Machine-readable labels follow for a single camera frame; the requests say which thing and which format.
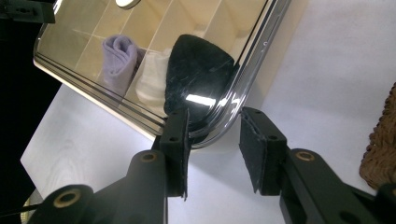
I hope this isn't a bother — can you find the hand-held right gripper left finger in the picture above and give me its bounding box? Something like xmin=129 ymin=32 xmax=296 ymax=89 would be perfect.
xmin=151 ymin=106 xmax=191 ymax=200

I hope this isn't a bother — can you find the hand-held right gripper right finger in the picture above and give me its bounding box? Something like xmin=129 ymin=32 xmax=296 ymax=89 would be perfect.
xmin=238 ymin=106 xmax=290 ymax=197

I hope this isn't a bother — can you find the cream white sock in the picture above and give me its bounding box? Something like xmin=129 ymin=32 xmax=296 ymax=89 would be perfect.
xmin=134 ymin=48 xmax=173 ymax=109

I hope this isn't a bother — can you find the black sock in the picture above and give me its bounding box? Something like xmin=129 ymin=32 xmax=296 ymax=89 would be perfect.
xmin=163 ymin=34 xmax=236 ymax=133

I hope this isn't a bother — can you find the lilac sock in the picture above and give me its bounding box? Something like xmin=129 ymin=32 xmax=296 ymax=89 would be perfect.
xmin=98 ymin=35 xmax=140 ymax=98

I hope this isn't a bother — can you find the brown wicker basket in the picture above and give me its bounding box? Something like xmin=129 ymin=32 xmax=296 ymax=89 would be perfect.
xmin=359 ymin=81 xmax=396 ymax=191

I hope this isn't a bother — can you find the clear lid with round knob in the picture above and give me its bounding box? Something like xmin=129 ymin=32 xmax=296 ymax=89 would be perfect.
xmin=33 ymin=0 xmax=292 ymax=150

